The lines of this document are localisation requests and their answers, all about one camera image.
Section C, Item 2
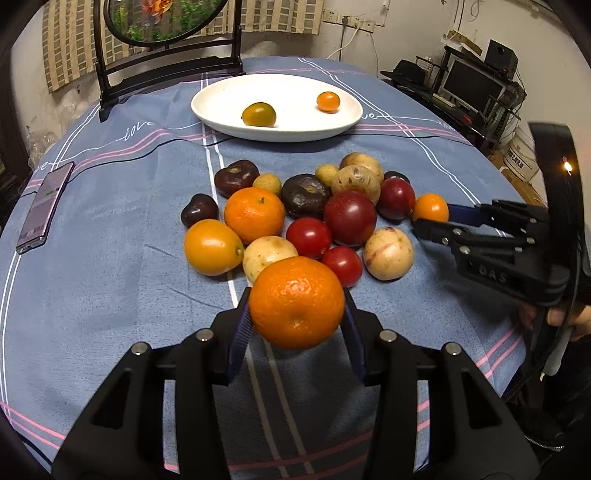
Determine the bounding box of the small yellow longan fruit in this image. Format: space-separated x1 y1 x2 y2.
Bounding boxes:
252 173 283 196

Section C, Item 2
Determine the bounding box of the pale yellow small fruit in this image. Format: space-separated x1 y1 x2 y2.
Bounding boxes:
242 236 298 284

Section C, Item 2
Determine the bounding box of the round fish painting stand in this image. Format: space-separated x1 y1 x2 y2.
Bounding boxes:
92 1 243 122

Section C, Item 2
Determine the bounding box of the smartphone on table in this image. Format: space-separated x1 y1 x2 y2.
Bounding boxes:
16 162 74 255

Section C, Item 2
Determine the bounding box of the bumpy mandarin back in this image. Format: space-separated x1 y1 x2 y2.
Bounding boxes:
223 187 286 244

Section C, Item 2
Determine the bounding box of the small dark purple fruit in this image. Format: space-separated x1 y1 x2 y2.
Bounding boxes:
180 193 219 229

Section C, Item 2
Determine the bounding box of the wall power strip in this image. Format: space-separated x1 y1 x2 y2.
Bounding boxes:
322 9 376 33

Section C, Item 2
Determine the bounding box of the large red plum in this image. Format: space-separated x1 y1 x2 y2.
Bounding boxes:
324 191 377 247

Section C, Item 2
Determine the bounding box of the dark purple mangosteen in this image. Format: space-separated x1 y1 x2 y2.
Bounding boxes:
280 174 332 219

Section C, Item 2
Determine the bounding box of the tan lumpy fruit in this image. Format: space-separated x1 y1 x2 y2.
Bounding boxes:
331 165 381 205

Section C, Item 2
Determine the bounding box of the pale striped melon fruit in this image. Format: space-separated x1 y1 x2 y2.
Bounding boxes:
363 227 415 282

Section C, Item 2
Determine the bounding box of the green yellow small fruit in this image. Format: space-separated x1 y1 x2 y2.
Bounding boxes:
242 102 276 128

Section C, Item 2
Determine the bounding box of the dark purple fruit back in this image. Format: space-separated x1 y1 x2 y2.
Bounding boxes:
214 160 259 198

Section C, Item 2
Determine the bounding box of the beige checked curtain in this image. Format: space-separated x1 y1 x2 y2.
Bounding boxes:
42 1 324 93

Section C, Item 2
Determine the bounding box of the white oval plate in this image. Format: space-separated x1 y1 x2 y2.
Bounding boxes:
190 74 363 143

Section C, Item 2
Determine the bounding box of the person right hand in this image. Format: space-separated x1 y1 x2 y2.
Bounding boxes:
518 303 591 341

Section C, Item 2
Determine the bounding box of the bumpy mandarin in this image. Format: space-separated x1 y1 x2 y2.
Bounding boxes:
223 187 286 244
249 256 346 350

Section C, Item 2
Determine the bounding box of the small red tomato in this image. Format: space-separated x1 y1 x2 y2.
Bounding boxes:
322 246 363 288
286 217 332 260

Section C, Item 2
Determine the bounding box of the black hat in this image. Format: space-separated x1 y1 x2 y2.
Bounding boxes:
380 60 427 87

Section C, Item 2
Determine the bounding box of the dark purple plum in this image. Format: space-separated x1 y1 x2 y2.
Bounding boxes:
384 170 411 184

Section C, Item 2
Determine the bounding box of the tan round fruit back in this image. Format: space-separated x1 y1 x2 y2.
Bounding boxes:
339 152 384 182

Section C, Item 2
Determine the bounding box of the computer monitor on rack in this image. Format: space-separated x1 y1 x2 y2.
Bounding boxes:
439 57 506 114

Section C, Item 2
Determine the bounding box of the small orange kumquat fruit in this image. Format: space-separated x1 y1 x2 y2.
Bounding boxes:
317 91 341 114

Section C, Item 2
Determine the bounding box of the smooth orange fruit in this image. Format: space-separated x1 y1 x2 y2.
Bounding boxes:
183 219 245 276
412 193 450 222

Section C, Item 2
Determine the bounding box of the smooth orange fruit front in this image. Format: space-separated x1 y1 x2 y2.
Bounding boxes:
412 193 450 222

